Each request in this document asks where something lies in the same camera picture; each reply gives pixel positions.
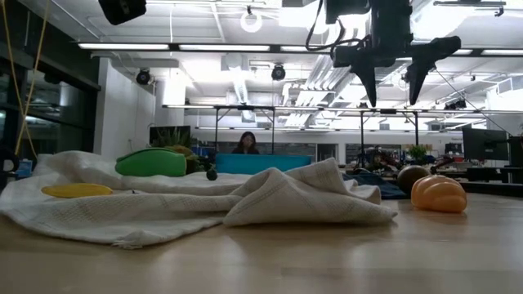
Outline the teal plastic container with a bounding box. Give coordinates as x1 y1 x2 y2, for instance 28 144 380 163
215 153 313 176

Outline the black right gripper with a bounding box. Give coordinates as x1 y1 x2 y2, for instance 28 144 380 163
333 0 462 108

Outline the small yellow toy slice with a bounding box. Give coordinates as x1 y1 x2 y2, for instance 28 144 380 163
40 183 114 199

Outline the navy blue cloth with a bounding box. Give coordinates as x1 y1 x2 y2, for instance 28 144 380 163
342 171 411 201

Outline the black aluminium rig frame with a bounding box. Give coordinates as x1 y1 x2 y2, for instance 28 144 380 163
76 40 523 196

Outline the black computer monitor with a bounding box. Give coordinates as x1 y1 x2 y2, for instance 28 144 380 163
462 127 510 162

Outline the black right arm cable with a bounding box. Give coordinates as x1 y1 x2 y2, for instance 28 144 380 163
305 0 371 53

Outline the orange toy bell pepper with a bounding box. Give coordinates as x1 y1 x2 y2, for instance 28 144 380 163
410 175 468 214

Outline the green ribbed toy vegetable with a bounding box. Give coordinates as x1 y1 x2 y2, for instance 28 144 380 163
114 147 188 178

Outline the white ring lamp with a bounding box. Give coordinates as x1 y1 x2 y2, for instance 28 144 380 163
239 5 264 34

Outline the dark wall screen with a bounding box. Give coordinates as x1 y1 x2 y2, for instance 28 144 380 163
149 125 192 148

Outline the person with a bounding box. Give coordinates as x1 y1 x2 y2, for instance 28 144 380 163
231 131 261 155

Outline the potted succulent plant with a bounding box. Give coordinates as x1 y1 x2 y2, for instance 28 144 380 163
153 128 216 176

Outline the background potted plant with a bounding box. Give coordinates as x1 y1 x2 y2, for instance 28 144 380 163
408 144 428 165

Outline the yellow cable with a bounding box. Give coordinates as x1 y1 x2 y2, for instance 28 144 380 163
0 0 50 159

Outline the background black rig frame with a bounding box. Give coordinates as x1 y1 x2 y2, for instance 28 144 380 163
213 105 277 155
359 108 421 159

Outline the brown toy kiwi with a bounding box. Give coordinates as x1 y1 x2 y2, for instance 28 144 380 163
396 164 432 198

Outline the white checked towel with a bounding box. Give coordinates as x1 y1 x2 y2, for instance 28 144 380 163
0 149 398 250

